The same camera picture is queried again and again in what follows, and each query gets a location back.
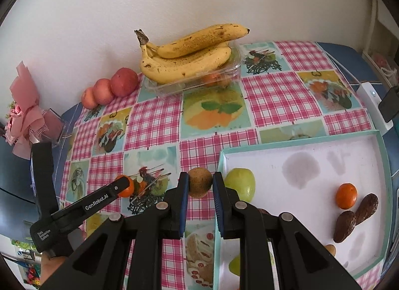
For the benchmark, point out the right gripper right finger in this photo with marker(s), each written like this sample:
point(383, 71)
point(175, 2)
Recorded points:
point(276, 252)

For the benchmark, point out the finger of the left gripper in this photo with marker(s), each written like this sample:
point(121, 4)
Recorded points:
point(41, 167)
point(74, 215)

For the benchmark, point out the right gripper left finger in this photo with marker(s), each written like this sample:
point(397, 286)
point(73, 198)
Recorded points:
point(126, 251)

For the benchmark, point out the tangerine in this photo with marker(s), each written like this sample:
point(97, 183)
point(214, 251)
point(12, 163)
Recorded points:
point(346, 196)
point(128, 192)
point(214, 79)

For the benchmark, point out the dark dried date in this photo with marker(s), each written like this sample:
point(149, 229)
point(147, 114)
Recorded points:
point(344, 226)
point(367, 208)

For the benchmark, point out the person's left hand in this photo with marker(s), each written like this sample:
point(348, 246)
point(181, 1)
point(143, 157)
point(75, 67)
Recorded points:
point(50, 265)

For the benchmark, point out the teal white cardboard tray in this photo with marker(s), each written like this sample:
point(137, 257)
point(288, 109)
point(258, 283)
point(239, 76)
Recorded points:
point(302, 177)

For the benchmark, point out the left pale apple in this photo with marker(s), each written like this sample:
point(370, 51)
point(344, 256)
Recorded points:
point(88, 100)

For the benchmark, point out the middle red apple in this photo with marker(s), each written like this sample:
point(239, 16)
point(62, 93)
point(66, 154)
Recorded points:
point(102, 92)

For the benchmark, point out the red apple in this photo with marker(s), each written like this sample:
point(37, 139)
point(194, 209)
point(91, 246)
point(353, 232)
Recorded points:
point(124, 82)
point(102, 92)

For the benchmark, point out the right red apple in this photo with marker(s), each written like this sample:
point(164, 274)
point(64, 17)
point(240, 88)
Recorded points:
point(124, 82)

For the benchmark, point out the lower yellow banana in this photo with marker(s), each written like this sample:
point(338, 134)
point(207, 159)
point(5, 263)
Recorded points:
point(163, 74)

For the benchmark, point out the yellow banana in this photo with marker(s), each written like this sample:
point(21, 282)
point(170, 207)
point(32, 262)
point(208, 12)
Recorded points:
point(163, 74)
point(199, 40)

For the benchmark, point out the checkered fruit-print tablecloth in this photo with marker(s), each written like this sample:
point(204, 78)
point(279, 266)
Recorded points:
point(286, 90)

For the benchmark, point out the black power adapter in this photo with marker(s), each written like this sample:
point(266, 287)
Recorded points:
point(389, 106)

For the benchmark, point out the white power strip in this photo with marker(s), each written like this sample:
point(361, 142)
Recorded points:
point(371, 100)

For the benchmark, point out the tangerine in plastic container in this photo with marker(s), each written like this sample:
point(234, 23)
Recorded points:
point(214, 79)

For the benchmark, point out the clear plastic fruit container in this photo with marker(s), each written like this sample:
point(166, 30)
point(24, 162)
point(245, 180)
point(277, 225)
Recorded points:
point(230, 71)

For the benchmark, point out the white shelf unit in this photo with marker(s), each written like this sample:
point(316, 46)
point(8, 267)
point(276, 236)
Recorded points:
point(381, 46)

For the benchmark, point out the upper yellow banana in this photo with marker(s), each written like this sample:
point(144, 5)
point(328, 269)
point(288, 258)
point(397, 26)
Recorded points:
point(199, 40)

